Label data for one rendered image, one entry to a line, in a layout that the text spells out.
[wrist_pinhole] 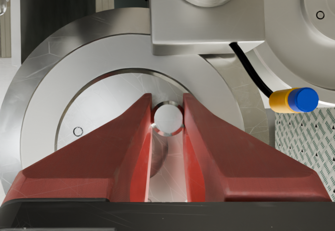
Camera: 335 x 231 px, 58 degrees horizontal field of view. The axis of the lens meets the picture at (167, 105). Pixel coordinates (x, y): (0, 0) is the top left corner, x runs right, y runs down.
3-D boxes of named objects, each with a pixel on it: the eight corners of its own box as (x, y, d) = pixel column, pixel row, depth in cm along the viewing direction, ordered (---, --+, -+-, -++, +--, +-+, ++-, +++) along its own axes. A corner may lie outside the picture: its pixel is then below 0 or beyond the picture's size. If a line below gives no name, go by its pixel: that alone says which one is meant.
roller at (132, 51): (241, 29, 16) (251, 251, 16) (185, 79, 42) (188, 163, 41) (14, 35, 15) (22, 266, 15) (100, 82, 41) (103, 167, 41)
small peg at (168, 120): (153, 140, 12) (147, 103, 12) (153, 134, 14) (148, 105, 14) (189, 133, 12) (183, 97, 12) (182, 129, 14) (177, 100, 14)
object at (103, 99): (18, 145, 14) (136, 36, 14) (35, 141, 16) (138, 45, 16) (130, 260, 14) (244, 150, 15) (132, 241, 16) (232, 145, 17)
